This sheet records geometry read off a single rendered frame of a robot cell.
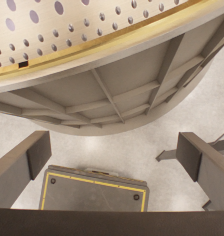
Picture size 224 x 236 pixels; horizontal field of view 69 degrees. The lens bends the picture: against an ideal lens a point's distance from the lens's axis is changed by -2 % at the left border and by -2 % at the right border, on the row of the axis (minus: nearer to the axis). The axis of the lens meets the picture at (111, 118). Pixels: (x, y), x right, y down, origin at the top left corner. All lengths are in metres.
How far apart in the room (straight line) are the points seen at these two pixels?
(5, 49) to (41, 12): 0.08
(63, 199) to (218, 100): 1.38
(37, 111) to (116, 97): 0.33
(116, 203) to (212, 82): 1.19
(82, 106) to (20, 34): 0.42
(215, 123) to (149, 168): 0.63
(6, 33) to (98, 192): 1.01
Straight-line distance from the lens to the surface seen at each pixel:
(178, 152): 0.17
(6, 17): 0.30
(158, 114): 1.41
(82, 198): 1.19
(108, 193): 1.14
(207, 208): 1.54
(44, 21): 0.28
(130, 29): 0.28
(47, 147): 0.16
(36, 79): 0.31
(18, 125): 1.77
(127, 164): 1.42
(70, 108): 0.68
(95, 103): 0.65
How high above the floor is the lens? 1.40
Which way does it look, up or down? 79 degrees down
